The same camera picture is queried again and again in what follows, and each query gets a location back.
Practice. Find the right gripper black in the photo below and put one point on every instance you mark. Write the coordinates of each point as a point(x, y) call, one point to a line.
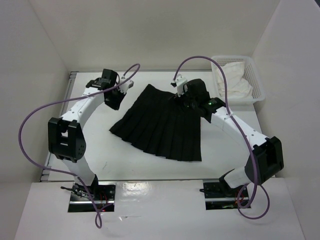
point(177, 100)

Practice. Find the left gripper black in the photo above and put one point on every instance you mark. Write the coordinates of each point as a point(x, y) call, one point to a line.
point(116, 106)

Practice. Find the black pleated skirt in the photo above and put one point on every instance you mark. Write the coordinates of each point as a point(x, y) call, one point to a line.
point(159, 125)

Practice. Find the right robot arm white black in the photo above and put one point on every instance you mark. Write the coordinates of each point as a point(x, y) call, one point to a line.
point(265, 153)

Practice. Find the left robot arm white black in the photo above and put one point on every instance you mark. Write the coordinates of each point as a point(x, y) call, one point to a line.
point(65, 134)

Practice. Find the white cloth in basket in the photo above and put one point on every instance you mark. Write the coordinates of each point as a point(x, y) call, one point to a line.
point(237, 86)

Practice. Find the white plastic basket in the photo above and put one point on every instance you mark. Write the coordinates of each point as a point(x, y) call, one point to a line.
point(250, 74)

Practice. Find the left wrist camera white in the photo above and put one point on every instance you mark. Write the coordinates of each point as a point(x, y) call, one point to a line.
point(125, 85)

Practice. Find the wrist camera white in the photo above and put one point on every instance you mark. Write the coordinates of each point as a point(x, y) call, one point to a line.
point(179, 82)
point(125, 85)

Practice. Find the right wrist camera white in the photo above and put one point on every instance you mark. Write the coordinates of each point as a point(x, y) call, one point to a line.
point(179, 82)

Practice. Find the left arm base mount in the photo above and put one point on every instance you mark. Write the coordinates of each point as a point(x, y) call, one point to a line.
point(104, 198)

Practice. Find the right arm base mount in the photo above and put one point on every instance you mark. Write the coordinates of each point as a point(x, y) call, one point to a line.
point(218, 196)

